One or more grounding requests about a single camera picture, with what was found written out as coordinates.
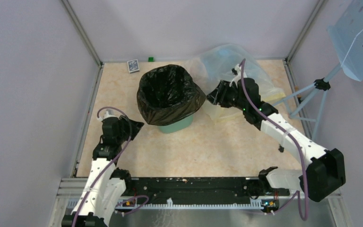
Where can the perforated light blue panel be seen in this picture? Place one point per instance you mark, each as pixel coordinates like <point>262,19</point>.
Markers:
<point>347,38</point>

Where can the blue playing card deck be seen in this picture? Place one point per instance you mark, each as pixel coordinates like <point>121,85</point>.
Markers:
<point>133,66</point>

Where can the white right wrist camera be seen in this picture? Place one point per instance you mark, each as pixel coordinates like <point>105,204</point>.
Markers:
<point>238,74</point>

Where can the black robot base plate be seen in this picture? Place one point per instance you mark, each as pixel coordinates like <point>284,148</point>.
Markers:
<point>199,193</point>

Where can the small black plastic piece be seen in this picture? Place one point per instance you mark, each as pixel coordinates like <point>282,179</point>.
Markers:
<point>281,149</point>

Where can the clear plastic bag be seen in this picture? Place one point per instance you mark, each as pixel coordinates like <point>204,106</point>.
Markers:
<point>209,68</point>

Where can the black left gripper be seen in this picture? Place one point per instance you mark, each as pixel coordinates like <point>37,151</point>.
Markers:
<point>133,126</point>

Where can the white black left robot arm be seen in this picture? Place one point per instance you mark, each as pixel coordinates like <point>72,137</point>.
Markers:
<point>106,183</point>

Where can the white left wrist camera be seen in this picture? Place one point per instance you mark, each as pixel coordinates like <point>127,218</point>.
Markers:
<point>106,115</point>

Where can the green plastic trash bin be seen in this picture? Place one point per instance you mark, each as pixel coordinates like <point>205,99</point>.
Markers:
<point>177,126</point>

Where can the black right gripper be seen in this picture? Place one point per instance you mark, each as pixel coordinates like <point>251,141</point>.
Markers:
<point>217,96</point>

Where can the light blue tripod stand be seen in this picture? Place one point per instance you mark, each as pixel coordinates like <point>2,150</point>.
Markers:
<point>319,85</point>

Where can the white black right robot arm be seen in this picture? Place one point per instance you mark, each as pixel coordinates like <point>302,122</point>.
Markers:
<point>324,170</point>

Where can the black trash bag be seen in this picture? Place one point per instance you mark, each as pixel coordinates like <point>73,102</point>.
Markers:
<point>168,94</point>

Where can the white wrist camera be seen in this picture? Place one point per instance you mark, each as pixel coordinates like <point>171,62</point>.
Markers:
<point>106,115</point>
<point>238,74</point>

